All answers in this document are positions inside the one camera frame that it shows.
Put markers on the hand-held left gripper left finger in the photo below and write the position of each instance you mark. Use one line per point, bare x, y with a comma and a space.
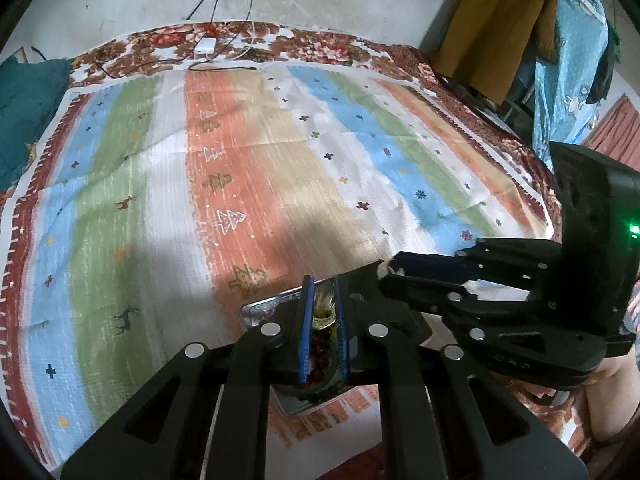
307, 330

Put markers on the light blue hanging cloth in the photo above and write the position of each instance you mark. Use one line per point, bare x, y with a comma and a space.
570, 75

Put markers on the white charger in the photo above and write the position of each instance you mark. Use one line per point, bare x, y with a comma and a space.
205, 44

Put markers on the dark hanging garment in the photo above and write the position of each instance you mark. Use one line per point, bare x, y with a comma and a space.
602, 70

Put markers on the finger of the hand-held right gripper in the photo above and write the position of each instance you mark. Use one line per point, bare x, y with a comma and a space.
430, 266
410, 296

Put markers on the striped patterned blanket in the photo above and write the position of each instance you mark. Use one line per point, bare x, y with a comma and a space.
150, 185

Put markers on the brown jacket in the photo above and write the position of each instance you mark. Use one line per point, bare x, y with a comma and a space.
495, 25

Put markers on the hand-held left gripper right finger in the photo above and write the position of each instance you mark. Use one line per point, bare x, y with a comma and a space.
342, 327

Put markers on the teal cloth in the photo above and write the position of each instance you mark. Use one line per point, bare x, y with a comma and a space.
25, 105

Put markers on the person's right forearm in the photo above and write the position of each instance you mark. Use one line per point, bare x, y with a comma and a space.
615, 400

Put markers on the red patterned cloth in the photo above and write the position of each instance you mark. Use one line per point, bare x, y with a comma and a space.
617, 127

